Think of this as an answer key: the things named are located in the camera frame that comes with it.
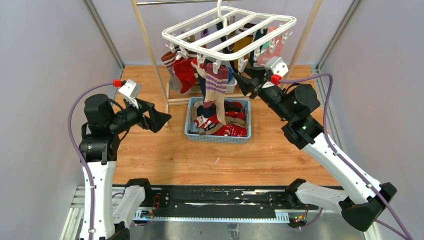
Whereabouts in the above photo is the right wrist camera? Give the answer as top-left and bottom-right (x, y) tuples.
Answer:
(264, 56), (289, 79)

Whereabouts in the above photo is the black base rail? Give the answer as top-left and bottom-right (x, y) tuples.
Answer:
(135, 185), (318, 223)

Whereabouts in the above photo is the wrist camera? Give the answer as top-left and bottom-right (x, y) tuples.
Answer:
(264, 56), (289, 79)
(118, 79), (142, 109)

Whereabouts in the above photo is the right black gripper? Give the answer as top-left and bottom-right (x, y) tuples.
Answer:
(231, 65), (292, 121)

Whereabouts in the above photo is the white plastic basket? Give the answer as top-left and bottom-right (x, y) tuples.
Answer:
(226, 78), (237, 94)

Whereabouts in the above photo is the mustard yellow sock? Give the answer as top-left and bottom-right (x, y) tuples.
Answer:
(234, 35), (253, 72)

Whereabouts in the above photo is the pink patterned sock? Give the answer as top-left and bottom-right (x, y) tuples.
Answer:
(255, 27), (286, 67)

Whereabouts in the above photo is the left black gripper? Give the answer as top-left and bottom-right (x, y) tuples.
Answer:
(108, 95), (171, 134)

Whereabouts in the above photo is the brown striped sock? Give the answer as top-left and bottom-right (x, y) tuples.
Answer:
(160, 51), (182, 93)

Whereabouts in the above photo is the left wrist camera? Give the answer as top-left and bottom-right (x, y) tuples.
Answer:
(118, 79), (142, 109)

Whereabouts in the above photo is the dark green sock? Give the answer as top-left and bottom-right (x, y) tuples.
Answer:
(249, 28), (269, 66)

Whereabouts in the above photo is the red sock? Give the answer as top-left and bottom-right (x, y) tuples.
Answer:
(173, 57), (197, 94)

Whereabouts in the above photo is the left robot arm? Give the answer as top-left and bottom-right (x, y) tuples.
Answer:
(77, 93), (172, 240)

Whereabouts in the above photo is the wooden clothes rack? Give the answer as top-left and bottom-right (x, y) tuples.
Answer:
(130, 0), (324, 127)

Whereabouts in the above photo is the maroon purple striped beige sock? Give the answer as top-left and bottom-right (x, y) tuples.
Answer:
(203, 63), (230, 125)

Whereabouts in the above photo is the blue plastic basket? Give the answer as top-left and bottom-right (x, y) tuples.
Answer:
(184, 97), (252, 144)

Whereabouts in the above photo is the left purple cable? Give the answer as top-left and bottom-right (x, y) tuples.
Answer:
(67, 79), (123, 240)

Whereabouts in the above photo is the white clip sock hanger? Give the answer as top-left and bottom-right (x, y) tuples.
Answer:
(161, 1), (297, 73)

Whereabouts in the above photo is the pile of socks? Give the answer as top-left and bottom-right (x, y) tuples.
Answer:
(187, 100), (249, 137)

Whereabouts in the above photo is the purple cable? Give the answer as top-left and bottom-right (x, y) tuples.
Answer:
(270, 72), (415, 240)
(67, 79), (123, 240)

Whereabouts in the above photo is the navy santa ho sock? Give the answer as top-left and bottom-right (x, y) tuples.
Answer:
(191, 57), (206, 97)

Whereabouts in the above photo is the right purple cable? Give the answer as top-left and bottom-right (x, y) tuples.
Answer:
(270, 72), (415, 240)

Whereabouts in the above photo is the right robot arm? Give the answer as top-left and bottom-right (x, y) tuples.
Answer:
(233, 67), (397, 232)

